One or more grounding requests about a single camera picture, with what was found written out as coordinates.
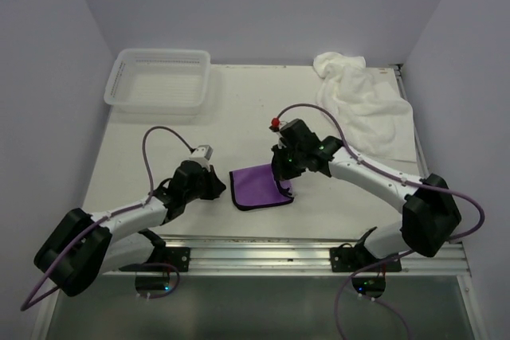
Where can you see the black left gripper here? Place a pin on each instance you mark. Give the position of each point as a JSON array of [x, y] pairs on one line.
[[215, 185]]

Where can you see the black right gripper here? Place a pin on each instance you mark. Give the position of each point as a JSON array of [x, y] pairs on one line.
[[281, 171]]

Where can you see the purple and black towel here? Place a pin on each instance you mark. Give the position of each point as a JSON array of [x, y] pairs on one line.
[[254, 188]]

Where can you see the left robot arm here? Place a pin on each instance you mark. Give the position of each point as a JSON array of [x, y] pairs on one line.
[[81, 246]]

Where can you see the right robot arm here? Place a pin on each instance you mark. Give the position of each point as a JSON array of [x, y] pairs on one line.
[[429, 213]]

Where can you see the white towel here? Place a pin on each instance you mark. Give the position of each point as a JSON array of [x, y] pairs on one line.
[[374, 118]]

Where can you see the white plastic basket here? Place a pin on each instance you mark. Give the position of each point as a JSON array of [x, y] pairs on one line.
[[159, 81]]

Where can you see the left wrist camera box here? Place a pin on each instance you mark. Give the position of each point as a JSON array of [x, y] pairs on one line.
[[202, 155]]

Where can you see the aluminium mounting rail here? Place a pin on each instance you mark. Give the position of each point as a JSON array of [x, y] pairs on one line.
[[285, 257]]

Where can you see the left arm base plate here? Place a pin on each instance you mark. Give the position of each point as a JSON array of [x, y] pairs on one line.
[[178, 257]]

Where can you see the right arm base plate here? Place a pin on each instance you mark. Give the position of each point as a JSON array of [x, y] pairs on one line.
[[348, 258]]

